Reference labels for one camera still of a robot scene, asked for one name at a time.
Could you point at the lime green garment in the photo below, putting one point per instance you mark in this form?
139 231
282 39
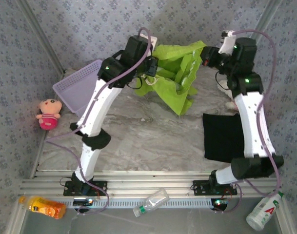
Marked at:
177 97

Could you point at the black garment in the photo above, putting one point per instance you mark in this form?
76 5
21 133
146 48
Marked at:
221 136

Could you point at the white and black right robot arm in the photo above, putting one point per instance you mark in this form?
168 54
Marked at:
251 126

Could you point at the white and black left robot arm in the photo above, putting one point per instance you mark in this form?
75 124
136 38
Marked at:
99 107

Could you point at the white plush bunny pink shirt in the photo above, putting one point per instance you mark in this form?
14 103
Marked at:
230 105

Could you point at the purple plastic basket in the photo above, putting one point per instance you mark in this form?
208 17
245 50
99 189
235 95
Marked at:
77 85

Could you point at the pink striped plush doll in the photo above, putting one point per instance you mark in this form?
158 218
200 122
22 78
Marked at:
47 114

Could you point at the clear empty plastic bottle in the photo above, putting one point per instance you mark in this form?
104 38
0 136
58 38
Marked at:
155 200

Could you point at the small circuit board with LED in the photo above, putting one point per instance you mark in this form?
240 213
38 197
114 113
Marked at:
219 202
82 201

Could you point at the white bottle red letter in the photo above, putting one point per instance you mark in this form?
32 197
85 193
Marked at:
264 212

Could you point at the orange juice bottle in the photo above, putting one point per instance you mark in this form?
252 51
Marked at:
45 207

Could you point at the aluminium frame post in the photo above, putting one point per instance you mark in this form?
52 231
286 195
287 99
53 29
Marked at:
41 36
260 31

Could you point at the aluminium mounting rail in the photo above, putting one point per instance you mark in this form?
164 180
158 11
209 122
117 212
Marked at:
148 181

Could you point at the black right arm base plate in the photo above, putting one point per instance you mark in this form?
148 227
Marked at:
202 187

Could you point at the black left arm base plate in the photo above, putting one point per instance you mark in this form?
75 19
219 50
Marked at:
70 189

